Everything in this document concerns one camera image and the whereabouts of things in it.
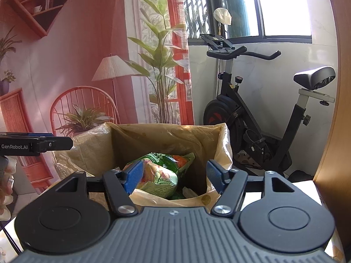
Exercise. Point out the green vegetable chips bag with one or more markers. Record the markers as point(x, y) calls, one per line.
point(162, 172)

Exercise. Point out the white cloth on pole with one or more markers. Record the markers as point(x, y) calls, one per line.
point(223, 16)

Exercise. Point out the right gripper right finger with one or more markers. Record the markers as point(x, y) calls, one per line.
point(229, 184)

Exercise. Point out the person left hand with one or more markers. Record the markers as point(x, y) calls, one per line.
point(8, 169)

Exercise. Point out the cardboard box with plastic liner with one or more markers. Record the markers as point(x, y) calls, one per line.
point(110, 146)

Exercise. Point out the printed room backdrop cloth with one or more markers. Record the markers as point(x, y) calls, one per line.
point(69, 65)

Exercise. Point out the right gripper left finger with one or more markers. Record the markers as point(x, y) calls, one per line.
point(119, 185)

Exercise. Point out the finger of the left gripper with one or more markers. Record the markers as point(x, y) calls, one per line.
point(55, 144)

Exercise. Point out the wooden headboard panel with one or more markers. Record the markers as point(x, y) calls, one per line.
point(333, 174)

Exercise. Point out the window with black frame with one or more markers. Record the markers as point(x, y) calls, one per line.
point(253, 21)

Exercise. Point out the black exercise bike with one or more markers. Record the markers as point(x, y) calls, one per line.
point(276, 100)

